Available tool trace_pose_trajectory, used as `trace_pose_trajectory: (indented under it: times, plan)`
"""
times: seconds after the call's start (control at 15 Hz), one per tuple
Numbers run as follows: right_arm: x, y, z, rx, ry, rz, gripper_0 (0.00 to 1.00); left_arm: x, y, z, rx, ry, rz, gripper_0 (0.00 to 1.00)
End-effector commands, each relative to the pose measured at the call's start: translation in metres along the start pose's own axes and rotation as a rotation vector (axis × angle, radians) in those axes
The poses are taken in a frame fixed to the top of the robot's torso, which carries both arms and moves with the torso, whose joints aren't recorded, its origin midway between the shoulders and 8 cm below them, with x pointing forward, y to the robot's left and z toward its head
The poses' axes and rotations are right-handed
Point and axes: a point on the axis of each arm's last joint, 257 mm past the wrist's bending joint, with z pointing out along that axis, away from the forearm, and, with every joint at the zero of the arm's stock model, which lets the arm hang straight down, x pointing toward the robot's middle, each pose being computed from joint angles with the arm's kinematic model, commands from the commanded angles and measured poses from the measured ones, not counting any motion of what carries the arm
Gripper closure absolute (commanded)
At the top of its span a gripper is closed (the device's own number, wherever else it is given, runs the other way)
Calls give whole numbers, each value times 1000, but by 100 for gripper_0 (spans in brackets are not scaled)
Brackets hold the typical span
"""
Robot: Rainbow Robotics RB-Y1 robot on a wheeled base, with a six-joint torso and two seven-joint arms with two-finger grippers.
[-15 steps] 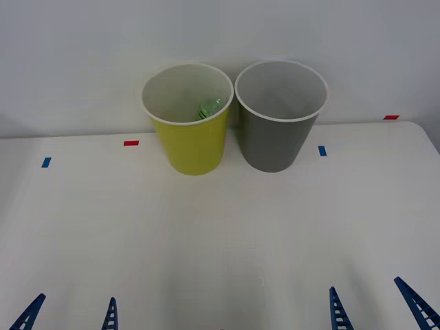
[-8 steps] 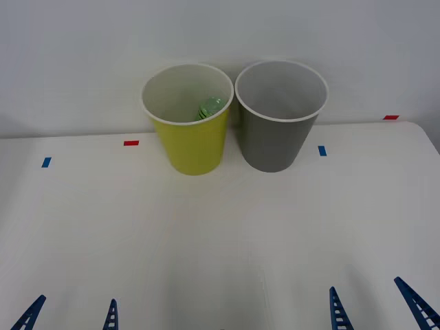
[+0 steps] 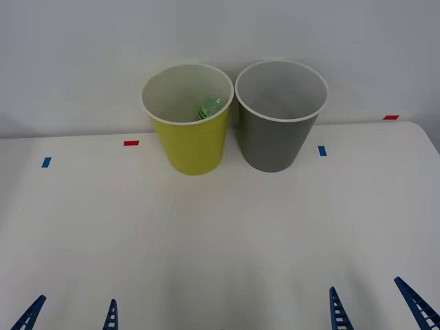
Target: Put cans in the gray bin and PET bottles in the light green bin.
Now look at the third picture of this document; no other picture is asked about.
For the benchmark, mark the green label plastic bottle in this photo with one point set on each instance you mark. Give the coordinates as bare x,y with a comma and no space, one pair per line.
210,107

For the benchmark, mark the yellow-green plastic bin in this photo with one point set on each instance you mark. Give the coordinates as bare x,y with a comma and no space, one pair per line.
192,148

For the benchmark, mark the grey plastic bin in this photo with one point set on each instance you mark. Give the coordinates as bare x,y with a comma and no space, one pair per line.
275,141

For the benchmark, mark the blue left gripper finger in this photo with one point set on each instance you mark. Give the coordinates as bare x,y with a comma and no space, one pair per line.
111,316
29,313

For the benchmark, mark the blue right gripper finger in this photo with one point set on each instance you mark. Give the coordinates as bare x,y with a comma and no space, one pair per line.
417,302
338,313

